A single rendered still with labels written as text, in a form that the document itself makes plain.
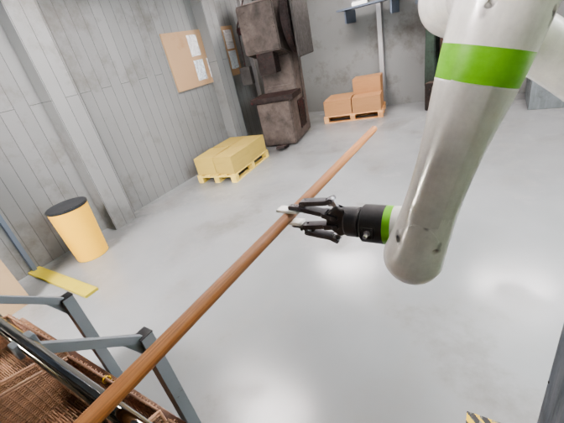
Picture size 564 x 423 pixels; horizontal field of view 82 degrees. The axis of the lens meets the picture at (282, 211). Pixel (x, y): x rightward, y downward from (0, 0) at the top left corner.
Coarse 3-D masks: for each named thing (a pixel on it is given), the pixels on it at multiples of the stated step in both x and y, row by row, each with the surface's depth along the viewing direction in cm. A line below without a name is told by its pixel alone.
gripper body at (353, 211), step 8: (336, 208) 80; (344, 208) 79; (352, 208) 79; (360, 208) 78; (336, 216) 81; (344, 216) 78; (352, 216) 77; (328, 224) 83; (336, 224) 82; (344, 224) 78; (352, 224) 77; (336, 232) 84; (344, 232) 79; (352, 232) 78
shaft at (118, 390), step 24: (360, 144) 130; (336, 168) 112; (312, 192) 98; (288, 216) 88; (264, 240) 79; (240, 264) 72; (216, 288) 66; (192, 312) 61; (168, 336) 57; (144, 360) 53; (120, 384) 50; (96, 408) 47
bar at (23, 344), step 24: (72, 312) 123; (24, 336) 71; (96, 336) 131; (120, 336) 90; (144, 336) 95; (48, 360) 63; (72, 384) 57; (96, 384) 56; (168, 384) 103; (120, 408) 50; (192, 408) 113
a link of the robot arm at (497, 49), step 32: (448, 0) 47; (480, 0) 39; (512, 0) 38; (544, 0) 37; (448, 32) 44; (480, 32) 40; (512, 32) 39; (544, 32) 40; (448, 64) 44; (480, 64) 42; (512, 64) 41
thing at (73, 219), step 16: (64, 208) 324; (80, 208) 328; (64, 224) 323; (80, 224) 330; (96, 224) 348; (64, 240) 335; (80, 240) 334; (96, 240) 346; (80, 256) 342; (96, 256) 348
